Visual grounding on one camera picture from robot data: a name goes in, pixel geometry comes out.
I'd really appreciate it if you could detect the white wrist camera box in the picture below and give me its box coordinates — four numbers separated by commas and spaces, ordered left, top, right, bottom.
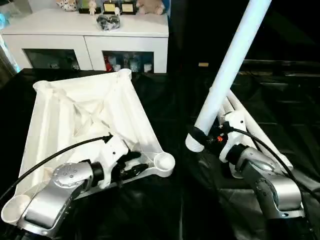
219, 110, 248, 164
99, 134, 130, 189

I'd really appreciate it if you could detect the black and gold plaque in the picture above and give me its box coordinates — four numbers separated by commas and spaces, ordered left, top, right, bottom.
121, 2, 138, 15
102, 1, 121, 15
78, 0, 102, 15

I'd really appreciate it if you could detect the black speaker cabinet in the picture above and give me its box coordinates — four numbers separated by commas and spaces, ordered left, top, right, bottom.
167, 0, 245, 75

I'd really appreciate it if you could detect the white sideboard cabinet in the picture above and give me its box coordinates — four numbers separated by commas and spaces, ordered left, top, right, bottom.
1, 8, 170, 74

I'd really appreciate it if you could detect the spotted plush toy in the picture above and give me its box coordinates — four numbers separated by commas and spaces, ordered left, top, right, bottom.
56, 0, 79, 13

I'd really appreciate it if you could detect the beige plush toy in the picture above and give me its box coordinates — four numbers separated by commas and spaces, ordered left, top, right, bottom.
136, 0, 165, 16

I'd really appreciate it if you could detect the grey crumpled object on cabinet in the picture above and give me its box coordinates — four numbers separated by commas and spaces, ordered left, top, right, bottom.
96, 14, 121, 31

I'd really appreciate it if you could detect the black work mat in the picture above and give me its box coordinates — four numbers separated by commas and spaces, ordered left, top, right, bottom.
0, 67, 320, 240

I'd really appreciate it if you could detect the white patterned jug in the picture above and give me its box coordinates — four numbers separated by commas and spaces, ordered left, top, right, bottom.
130, 56, 141, 72

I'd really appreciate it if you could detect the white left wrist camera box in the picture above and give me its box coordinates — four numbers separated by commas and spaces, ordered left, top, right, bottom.
99, 134, 130, 189

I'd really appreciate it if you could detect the white plastic table top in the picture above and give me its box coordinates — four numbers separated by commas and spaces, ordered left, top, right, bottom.
0, 68, 176, 223

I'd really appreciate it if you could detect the black flat monitor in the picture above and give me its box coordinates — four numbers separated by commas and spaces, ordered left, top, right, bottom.
243, 59, 320, 76

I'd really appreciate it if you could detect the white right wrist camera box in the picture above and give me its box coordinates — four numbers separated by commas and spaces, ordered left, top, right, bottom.
219, 110, 248, 164

